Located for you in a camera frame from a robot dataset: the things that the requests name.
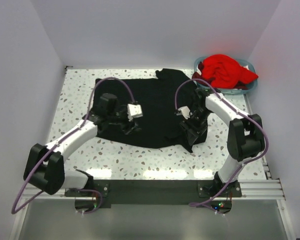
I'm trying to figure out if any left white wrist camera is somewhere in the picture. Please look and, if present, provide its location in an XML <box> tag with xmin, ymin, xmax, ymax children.
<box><xmin>127</xmin><ymin>103</ymin><xmax>143</xmax><ymax>122</ymax></box>

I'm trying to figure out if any purple cable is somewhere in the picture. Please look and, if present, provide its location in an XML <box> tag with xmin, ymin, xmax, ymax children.
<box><xmin>174</xmin><ymin>78</ymin><xmax>269</xmax><ymax>210</ymax></box>
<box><xmin>10</xmin><ymin>77</ymin><xmax>138</xmax><ymax>215</ymax></box>

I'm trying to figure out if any black t shirt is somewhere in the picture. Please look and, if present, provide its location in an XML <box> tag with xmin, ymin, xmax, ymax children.
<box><xmin>93</xmin><ymin>68</ymin><xmax>197</xmax><ymax>153</ymax></box>

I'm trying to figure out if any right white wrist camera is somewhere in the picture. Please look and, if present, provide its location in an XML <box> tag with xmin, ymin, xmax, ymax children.
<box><xmin>175</xmin><ymin>106</ymin><xmax>192</xmax><ymax>120</ymax></box>

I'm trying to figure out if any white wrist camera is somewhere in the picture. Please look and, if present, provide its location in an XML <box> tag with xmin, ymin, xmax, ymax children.
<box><xmin>127</xmin><ymin>103</ymin><xmax>143</xmax><ymax>122</ymax></box>
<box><xmin>175</xmin><ymin>106</ymin><xmax>192</xmax><ymax>120</ymax></box>

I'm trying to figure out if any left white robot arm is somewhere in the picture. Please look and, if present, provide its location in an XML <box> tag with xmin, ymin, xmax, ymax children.
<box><xmin>23</xmin><ymin>93</ymin><xmax>143</xmax><ymax>196</ymax></box>

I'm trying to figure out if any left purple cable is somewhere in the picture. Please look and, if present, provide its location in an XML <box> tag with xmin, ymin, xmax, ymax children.
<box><xmin>10</xmin><ymin>77</ymin><xmax>138</xmax><ymax>215</ymax></box>

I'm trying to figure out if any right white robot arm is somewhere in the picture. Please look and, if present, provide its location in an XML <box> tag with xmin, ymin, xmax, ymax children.
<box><xmin>176</xmin><ymin>88</ymin><xmax>266</xmax><ymax>197</ymax></box>

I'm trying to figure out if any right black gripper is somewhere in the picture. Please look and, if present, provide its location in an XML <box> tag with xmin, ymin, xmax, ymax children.
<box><xmin>180</xmin><ymin>107</ymin><xmax>212</xmax><ymax>145</ymax></box>

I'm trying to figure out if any teal plastic laundry basket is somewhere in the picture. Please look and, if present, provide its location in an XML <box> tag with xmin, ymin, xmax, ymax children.
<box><xmin>193</xmin><ymin>56</ymin><xmax>258</xmax><ymax>95</ymax></box>

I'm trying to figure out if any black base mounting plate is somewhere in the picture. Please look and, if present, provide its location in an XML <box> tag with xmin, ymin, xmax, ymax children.
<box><xmin>64</xmin><ymin>178</ymin><xmax>243</xmax><ymax>215</ymax></box>

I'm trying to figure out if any aluminium extrusion rail frame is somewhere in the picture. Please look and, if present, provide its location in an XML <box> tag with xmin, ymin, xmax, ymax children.
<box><xmin>8</xmin><ymin>65</ymin><xmax>297</xmax><ymax>240</ymax></box>

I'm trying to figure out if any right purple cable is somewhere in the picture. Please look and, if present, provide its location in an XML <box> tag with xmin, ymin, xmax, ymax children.
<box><xmin>174</xmin><ymin>78</ymin><xmax>269</xmax><ymax>210</ymax></box>

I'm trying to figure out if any red t shirt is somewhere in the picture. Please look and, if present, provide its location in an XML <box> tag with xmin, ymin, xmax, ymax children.
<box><xmin>200</xmin><ymin>54</ymin><xmax>259</xmax><ymax>89</ymax></box>

